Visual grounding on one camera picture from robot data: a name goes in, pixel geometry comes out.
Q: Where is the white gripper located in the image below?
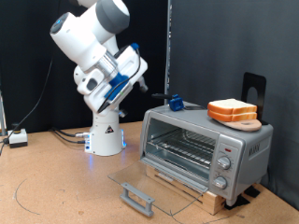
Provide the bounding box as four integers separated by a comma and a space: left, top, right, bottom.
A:
82, 46, 150, 119

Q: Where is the metal spatula with blue block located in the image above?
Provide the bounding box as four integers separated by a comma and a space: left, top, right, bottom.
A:
151, 92, 206, 112

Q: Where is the silver oven knob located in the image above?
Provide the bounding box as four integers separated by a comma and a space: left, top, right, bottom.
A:
217, 156, 233, 171
212, 175, 228, 190

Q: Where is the silver toaster oven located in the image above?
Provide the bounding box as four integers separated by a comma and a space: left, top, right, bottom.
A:
138, 102, 275, 207

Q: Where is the vertical metal pole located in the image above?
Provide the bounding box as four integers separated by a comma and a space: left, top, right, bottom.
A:
164, 0, 173, 105

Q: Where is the grey backdrop curtain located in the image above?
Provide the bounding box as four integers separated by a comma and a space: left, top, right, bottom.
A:
169, 0, 299, 211

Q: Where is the black metal bookend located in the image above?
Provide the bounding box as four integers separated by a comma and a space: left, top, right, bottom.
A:
240, 72, 268, 126

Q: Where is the round tan wooden board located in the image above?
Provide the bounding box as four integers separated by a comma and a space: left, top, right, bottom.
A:
214, 117, 263, 133

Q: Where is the black backdrop curtain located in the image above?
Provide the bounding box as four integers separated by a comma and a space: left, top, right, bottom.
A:
0, 0, 171, 135

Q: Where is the emergency stop button box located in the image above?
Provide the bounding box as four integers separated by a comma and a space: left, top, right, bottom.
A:
7, 122, 29, 149

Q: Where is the slatted wooden box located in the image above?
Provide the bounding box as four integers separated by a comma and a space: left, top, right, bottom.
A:
145, 164, 227, 217

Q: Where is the black foam pad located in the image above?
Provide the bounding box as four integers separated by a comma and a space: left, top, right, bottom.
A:
244, 185, 261, 199
224, 195, 251, 211

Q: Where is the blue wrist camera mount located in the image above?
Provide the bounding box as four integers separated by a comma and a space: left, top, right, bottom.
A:
104, 73, 131, 101

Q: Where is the black camera cable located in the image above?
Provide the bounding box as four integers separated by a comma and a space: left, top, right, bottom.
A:
96, 43, 142, 114

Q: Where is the base cable with silver connector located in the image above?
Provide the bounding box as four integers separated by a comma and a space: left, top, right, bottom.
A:
50, 126, 92, 139

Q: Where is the wire oven rack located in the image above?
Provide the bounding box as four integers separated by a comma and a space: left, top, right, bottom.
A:
146, 128, 217, 171

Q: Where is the black base cable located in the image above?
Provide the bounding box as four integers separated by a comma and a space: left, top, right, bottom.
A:
50, 129, 88, 146

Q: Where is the long hanging black cable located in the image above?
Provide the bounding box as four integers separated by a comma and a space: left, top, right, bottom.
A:
0, 46, 55, 157

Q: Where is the thin metal post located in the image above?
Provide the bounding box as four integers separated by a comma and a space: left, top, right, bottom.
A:
0, 91, 7, 136

